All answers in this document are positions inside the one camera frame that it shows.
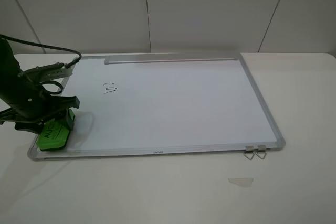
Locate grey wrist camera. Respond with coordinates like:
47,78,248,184
23,62,72,82

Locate silver pen tray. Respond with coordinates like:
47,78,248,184
104,52,238,65

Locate metal hanging clip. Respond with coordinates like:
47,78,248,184
243,145,255,161
255,145,269,160

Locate clear tape scrap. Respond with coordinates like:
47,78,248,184
228,177,254,188

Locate white aluminium-framed whiteboard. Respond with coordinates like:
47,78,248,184
27,52,285,161

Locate right metal hanging clip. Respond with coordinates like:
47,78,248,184
255,145,269,160

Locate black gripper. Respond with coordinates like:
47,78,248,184
1,39,80,134

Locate green whiteboard eraser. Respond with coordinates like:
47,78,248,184
36,119,72,152

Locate left metal hanging clip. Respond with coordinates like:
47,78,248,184
243,145,255,161

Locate black camera cable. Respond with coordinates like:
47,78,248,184
0,34,82,68

